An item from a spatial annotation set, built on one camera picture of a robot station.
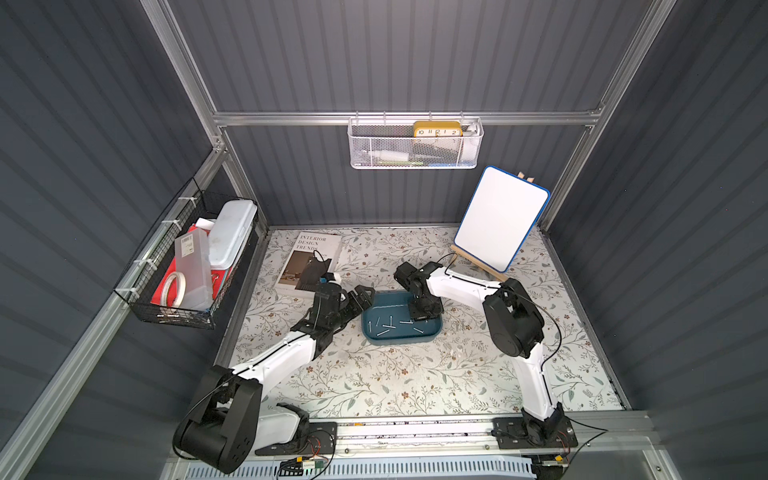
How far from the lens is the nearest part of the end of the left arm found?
2.12 feet

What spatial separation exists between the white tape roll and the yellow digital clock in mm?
715

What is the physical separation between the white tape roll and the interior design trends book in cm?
36

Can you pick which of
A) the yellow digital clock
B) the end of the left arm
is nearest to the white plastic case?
the end of the left arm

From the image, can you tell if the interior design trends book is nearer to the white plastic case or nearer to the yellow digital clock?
the white plastic case

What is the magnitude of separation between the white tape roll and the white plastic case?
0.07 m

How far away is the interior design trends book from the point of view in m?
1.03

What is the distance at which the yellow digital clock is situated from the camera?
885 millimetres

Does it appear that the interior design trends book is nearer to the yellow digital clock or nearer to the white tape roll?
the white tape roll

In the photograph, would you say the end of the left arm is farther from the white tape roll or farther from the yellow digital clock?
the yellow digital clock

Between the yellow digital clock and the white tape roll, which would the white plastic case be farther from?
the yellow digital clock

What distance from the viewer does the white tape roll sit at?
2.07 ft

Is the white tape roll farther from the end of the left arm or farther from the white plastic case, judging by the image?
the end of the left arm

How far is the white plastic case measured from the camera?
0.71 meters

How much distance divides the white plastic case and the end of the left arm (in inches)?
9.2
